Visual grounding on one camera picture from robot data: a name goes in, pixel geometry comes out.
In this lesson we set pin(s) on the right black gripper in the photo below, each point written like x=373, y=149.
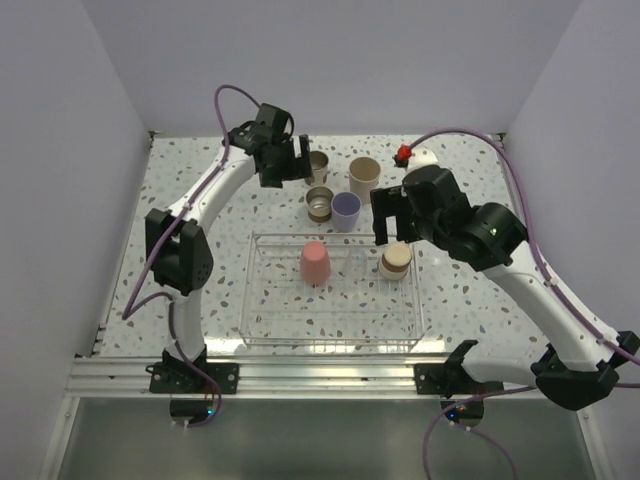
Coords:
x=385, y=202

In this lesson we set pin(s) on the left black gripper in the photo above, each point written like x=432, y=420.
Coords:
x=299, y=168

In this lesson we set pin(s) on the steel cup back row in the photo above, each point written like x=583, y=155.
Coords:
x=319, y=162

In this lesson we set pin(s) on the cream steel cup brown band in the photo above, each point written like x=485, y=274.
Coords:
x=395, y=261

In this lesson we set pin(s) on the red plastic cup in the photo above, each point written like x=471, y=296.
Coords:
x=315, y=264

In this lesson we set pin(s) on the clear glass cup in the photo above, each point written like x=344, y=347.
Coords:
x=356, y=267

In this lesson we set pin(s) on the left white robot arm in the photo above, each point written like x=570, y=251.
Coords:
x=176, y=242

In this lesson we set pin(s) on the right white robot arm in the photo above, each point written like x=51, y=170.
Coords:
x=579, y=366

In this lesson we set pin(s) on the tall beige cup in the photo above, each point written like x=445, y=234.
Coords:
x=364, y=173

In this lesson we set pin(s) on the purple plastic cup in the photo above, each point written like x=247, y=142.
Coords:
x=346, y=207

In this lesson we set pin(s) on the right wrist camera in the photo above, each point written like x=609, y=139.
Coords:
x=408, y=160

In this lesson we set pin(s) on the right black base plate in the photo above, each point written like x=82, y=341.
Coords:
x=438, y=379

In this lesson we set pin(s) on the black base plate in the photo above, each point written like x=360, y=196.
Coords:
x=220, y=377
x=438, y=379

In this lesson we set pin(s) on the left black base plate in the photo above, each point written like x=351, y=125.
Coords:
x=220, y=377

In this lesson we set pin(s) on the aluminium mounting rail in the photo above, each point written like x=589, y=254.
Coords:
x=346, y=377

